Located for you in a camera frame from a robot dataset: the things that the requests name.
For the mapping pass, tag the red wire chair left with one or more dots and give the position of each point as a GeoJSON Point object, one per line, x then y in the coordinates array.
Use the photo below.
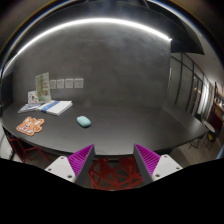
{"type": "Point", "coordinates": [22, 151]}

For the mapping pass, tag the glass partition with black frames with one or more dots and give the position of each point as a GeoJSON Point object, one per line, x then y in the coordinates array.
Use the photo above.
{"type": "Point", "coordinates": [189, 88]}

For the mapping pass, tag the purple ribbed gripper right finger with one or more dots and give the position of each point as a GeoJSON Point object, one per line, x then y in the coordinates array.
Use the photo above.
{"type": "Point", "coordinates": [153, 166]}

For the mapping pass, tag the red wire chair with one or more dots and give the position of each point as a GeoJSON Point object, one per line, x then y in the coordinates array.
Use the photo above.
{"type": "Point", "coordinates": [119, 174]}
{"type": "Point", "coordinates": [22, 151]}

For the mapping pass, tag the white book with blue stripe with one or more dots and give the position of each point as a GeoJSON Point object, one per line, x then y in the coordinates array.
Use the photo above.
{"type": "Point", "coordinates": [55, 107]}

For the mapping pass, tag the small round side table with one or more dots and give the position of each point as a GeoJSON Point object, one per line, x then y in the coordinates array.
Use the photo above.
{"type": "Point", "coordinates": [212, 132]}

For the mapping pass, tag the curved ceiling light strip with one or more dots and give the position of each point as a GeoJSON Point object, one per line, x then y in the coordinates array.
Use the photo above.
{"type": "Point", "coordinates": [84, 22]}

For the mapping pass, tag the white wall socket plate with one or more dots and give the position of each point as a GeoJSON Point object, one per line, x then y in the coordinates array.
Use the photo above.
{"type": "Point", "coordinates": [69, 83]}
{"type": "Point", "coordinates": [60, 83]}
{"type": "Point", "coordinates": [52, 84]}
{"type": "Point", "coordinates": [78, 82]}

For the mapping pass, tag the teal computer mouse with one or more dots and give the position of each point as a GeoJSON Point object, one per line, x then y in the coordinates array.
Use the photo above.
{"type": "Point", "coordinates": [83, 121]}

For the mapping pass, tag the grey magazine on table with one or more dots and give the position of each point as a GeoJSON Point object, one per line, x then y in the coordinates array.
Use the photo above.
{"type": "Point", "coordinates": [29, 107]}

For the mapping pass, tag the red wire chair centre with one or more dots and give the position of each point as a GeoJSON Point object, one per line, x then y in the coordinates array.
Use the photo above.
{"type": "Point", "coordinates": [119, 174]}

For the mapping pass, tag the small white illustrated card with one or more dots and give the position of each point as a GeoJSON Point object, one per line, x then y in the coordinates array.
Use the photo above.
{"type": "Point", "coordinates": [32, 97]}

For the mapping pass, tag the green upright poster card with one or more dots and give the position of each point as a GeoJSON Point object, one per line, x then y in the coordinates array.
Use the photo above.
{"type": "Point", "coordinates": [43, 87]}

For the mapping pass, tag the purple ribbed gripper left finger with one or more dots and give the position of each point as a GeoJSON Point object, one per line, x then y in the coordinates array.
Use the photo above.
{"type": "Point", "coordinates": [75, 167]}

